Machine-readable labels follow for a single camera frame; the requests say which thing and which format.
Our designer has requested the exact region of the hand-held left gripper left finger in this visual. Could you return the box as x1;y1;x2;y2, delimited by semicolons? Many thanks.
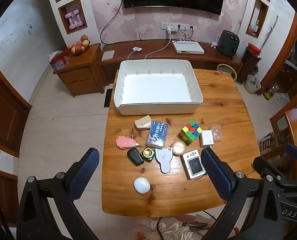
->
18;147;100;240

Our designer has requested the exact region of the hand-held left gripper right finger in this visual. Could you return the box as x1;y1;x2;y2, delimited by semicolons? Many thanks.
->
201;147;284;240

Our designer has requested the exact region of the white handheld game console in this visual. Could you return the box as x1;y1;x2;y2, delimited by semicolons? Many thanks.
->
182;149;206;180

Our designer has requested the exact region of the colourful puzzle cube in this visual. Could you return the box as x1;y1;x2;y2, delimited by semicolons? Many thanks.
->
178;120;204;146

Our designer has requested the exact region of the black car key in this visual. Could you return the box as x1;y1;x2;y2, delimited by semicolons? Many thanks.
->
127;147;144;167

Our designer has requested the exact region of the white tape measure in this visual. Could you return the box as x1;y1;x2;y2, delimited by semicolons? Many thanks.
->
155;147;174;174

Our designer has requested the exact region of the white oval gadget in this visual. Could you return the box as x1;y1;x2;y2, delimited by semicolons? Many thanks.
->
133;177;151;194

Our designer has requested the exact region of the blue card box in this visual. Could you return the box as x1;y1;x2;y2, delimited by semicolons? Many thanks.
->
146;120;170;149

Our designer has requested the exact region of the white plastic storage bin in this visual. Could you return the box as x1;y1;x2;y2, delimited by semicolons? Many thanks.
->
113;59;204;115

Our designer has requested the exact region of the wooden chair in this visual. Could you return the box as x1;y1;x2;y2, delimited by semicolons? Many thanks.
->
270;107;297;155

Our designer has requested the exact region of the small white box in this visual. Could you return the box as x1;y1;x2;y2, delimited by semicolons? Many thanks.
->
200;129;215;147

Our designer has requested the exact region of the clear plastic case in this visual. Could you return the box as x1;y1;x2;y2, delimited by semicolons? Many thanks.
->
211;124;224;140

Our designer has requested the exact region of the round gold tin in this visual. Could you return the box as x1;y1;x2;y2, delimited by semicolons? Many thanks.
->
172;140;187;157

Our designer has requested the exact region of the pink key pouch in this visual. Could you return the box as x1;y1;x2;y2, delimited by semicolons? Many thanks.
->
116;135;140;150

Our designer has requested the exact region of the fringed patterned rug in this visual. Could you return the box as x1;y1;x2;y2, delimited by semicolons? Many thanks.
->
135;215;241;240

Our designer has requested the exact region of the white bucket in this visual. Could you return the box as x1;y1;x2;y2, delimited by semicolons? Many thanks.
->
244;74;263;95

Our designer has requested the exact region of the wooden side cabinet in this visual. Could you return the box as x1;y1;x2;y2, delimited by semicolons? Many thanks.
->
53;43;106;97

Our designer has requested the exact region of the tall jar with red lid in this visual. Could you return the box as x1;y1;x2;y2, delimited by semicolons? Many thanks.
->
236;43;261;84

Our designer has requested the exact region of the wooden door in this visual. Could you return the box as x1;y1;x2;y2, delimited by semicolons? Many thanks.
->
0;52;31;158

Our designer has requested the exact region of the yellow rimmed bin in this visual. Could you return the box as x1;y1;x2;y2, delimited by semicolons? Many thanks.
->
217;64;237;80

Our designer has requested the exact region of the red printed box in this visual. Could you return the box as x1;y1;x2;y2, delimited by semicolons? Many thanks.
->
48;54;72;71

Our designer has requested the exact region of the white tissue paper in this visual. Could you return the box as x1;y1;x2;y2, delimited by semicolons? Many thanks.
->
48;51;64;61

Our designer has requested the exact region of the long sheathed sword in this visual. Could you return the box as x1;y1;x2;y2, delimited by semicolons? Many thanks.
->
260;15;279;50

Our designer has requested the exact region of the bowl of peaches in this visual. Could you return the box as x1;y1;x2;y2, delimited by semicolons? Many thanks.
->
68;35;90;55

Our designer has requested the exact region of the black countertop appliance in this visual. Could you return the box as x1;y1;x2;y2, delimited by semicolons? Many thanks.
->
218;29;240;58

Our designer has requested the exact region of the wooden television stand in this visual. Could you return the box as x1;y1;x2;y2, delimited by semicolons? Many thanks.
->
100;39;244;80

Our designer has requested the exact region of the white set-top box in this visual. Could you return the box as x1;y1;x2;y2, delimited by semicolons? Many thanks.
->
172;40;205;55

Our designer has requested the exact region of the pink dumbbell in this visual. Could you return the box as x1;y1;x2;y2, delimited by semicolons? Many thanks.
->
65;13;76;30
74;10;84;27

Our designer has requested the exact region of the brown handled tool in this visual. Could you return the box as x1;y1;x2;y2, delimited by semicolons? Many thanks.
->
182;221;210;229

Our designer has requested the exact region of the black floor cable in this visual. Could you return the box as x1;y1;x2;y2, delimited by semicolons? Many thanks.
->
157;215;164;240

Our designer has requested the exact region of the white charging cable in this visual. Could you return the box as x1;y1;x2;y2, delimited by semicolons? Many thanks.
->
145;33;171;60

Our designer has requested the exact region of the black power cable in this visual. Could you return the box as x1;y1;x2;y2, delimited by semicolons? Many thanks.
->
177;25;195;42

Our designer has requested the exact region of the black television cable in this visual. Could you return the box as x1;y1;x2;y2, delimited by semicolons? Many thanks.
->
100;0;124;45

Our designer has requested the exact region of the white wall outlet strip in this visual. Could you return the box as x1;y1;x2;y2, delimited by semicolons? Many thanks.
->
161;22;190;30

